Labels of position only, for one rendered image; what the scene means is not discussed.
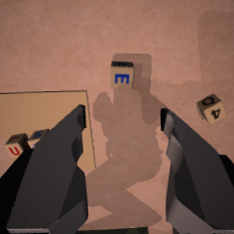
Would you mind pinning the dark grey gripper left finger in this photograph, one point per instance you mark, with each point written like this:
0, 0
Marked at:
44, 190

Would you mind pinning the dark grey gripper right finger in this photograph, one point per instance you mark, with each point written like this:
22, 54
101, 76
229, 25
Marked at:
201, 182

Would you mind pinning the tan flat mat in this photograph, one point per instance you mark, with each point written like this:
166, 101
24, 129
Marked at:
27, 112

